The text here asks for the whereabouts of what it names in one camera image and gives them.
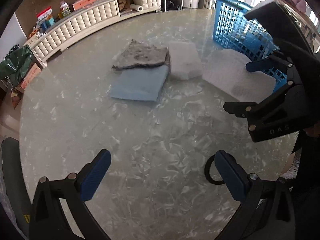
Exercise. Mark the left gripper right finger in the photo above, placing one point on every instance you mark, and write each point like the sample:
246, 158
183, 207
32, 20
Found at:
233, 175

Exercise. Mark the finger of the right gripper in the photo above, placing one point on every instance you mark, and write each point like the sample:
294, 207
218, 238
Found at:
263, 65
246, 110

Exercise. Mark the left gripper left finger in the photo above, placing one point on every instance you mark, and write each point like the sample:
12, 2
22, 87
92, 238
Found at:
91, 175

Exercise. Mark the large white folded cloth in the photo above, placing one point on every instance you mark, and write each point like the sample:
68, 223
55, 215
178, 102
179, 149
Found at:
227, 71

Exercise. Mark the blue plastic laundry basket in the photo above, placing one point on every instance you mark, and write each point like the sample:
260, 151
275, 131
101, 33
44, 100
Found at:
233, 31

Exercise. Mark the small white folded cloth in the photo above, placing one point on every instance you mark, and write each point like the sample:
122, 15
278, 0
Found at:
185, 62

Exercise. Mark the light blue folded cloth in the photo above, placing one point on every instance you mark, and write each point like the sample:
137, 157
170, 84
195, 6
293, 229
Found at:
140, 84

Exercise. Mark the orange cardboard box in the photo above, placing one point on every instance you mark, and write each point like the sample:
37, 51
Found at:
33, 72

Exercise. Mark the grey rough cloth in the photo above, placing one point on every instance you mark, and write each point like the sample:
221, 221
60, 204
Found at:
140, 55

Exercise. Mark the green plastic bag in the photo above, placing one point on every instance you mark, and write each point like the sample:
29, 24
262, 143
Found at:
16, 63

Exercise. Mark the cream tufted TV cabinet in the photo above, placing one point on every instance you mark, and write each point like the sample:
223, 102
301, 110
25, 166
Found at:
83, 23

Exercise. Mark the white paper towel roll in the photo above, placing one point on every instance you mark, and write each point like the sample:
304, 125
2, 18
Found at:
138, 8

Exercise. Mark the red white box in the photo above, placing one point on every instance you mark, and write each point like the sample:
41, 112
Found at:
46, 14

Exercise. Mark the pink flat box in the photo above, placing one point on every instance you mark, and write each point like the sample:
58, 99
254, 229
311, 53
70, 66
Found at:
79, 4

